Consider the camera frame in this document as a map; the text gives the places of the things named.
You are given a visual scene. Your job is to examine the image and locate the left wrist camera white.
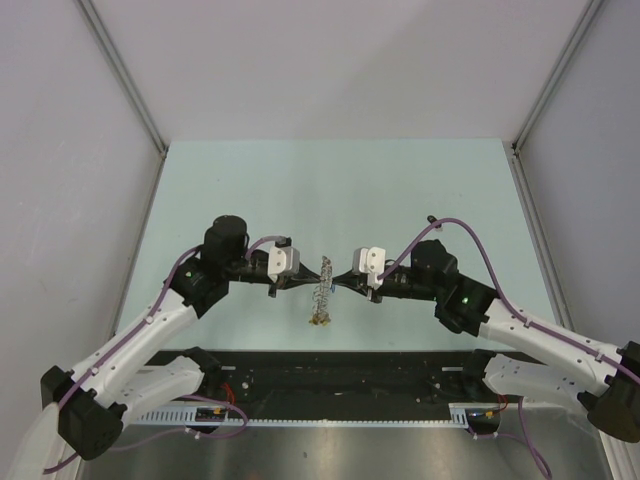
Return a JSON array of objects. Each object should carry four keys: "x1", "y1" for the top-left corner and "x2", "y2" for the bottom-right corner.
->
[{"x1": 267, "y1": 237, "x2": 300, "y2": 283}]

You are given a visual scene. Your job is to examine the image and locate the right aluminium frame post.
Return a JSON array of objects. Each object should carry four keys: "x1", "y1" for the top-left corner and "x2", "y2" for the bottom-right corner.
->
[{"x1": 510, "y1": 0, "x2": 608, "y2": 155}]

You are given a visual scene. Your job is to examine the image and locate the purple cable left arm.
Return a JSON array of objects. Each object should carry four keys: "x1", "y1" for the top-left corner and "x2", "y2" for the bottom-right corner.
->
[{"x1": 42, "y1": 233, "x2": 291, "y2": 475}]

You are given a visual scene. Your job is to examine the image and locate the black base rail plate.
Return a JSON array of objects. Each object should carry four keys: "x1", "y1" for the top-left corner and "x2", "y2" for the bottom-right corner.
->
[{"x1": 212, "y1": 351, "x2": 499, "y2": 401}]

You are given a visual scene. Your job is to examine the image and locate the left aluminium frame post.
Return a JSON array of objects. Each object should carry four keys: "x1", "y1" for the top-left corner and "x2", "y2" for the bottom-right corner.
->
[{"x1": 73, "y1": 0, "x2": 168, "y2": 159}]

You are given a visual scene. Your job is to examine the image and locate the grey slotted cable duct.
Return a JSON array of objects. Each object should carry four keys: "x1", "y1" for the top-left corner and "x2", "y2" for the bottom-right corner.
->
[{"x1": 132, "y1": 402, "x2": 469, "y2": 429}]

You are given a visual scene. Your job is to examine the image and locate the aluminium frame post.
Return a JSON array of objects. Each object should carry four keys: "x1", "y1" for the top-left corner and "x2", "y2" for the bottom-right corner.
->
[
  {"x1": 510, "y1": 0, "x2": 608, "y2": 155},
  {"x1": 73, "y1": 0, "x2": 168, "y2": 159}
]

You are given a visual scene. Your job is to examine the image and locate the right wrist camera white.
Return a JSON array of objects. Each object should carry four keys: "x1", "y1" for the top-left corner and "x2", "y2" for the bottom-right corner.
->
[{"x1": 352, "y1": 247, "x2": 386, "y2": 290}]

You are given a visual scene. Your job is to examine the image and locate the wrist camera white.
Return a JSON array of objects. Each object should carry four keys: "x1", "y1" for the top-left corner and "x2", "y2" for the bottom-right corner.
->
[
  {"x1": 352, "y1": 247, "x2": 386, "y2": 290},
  {"x1": 267, "y1": 237, "x2": 300, "y2": 283}
]

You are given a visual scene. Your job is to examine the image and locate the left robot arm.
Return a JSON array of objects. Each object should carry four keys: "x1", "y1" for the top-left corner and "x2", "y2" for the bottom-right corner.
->
[{"x1": 40, "y1": 215, "x2": 320, "y2": 460}]

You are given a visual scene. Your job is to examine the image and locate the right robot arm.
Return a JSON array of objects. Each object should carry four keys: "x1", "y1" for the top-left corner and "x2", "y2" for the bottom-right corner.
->
[{"x1": 333, "y1": 240, "x2": 639, "y2": 443}]

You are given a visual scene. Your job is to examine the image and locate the steel disc with key rings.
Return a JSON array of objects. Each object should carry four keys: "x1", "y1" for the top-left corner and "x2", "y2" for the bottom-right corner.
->
[{"x1": 311, "y1": 256, "x2": 333, "y2": 320}]

